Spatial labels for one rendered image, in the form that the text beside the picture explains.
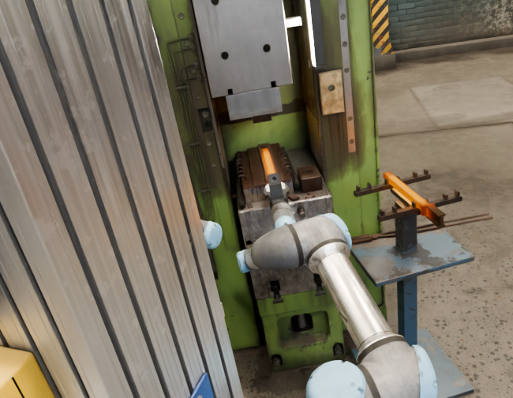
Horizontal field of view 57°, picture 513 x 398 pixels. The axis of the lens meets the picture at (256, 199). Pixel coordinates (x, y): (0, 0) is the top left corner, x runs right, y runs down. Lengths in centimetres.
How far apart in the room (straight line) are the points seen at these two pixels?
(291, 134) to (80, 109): 192
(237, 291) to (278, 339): 30
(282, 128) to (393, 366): 153
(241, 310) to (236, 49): 128
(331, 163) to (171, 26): 85
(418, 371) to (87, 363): 69
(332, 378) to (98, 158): 68
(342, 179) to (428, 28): 598
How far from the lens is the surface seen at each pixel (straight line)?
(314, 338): 236
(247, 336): 252
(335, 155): 205
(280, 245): 121
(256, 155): 218
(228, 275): 228
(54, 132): 46
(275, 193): 171
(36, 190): 44
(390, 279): 182
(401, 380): 102
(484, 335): 264
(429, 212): 170
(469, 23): 807
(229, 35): 173
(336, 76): 193
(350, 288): 114
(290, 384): 239
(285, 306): 217
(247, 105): 178
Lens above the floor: 180
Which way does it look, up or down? 27 degrees down
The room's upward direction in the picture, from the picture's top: 10 degrees counter-clockwise
